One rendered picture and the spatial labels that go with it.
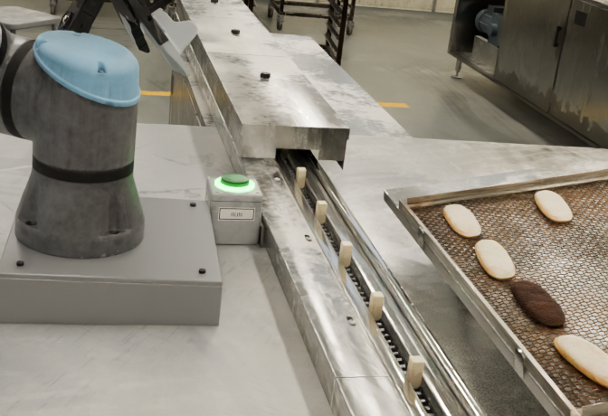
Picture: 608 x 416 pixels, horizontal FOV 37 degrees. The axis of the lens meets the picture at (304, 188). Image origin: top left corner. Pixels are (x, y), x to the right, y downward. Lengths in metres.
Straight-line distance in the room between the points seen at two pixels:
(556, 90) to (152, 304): 4.03
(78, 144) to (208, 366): 0.28
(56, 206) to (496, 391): 0.52
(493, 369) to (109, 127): 0.51
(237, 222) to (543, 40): 3.97
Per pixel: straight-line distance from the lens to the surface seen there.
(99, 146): 1.03
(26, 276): 1.03
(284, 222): 1.24
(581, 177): 1.37
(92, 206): 1.05
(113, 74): 1.01
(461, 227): 1.19
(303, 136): 1.48
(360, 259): 1.19
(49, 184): 1.06
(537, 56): 5.13
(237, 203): 1.23
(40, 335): 1.03
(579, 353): 0.95
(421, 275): 1.24
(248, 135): 1.46
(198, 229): 1.16
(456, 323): 1.14
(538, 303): 1.02
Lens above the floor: 1.34
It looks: 20 degrees down
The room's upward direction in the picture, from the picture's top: 7 degrees clockwise
